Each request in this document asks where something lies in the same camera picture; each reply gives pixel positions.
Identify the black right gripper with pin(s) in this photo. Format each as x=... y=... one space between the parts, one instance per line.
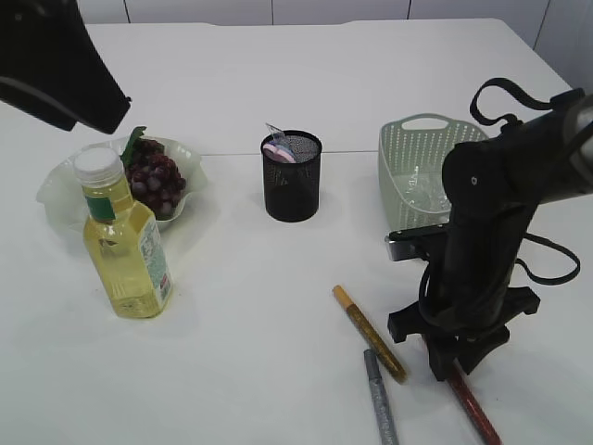
x=465 y=297

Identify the red glitter pen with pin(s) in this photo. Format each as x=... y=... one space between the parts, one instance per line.
x=472 y=408

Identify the gold glitter pen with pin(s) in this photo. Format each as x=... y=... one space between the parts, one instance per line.
x=387 y=358

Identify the silver glitter pen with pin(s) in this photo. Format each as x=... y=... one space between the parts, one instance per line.
x=380 y=402

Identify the clear plastic sheet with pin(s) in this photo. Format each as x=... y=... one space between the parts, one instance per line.
x=423 y=191

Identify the pink scissors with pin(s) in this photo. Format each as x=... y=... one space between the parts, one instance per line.
x=269 y=150

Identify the clear plastic ruler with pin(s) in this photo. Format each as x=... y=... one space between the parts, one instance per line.
x=276 y=133

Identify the yellow oil bottle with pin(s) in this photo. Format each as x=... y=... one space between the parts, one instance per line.
x=121 y=236

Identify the purple grape bunch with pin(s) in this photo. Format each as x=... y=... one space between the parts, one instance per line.
x=153 y=176

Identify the blue scissors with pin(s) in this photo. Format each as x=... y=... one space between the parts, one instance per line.
x=286 y=153

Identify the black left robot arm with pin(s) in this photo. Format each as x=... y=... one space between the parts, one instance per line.
x=51 y=70

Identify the green plastic basket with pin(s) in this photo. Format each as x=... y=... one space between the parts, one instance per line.
x=411 y=153

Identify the black mesh pen holder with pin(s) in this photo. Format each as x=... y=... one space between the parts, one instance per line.
x=291 y=189

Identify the pale green wavy plate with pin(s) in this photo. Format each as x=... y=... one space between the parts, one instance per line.
x=61 y=193

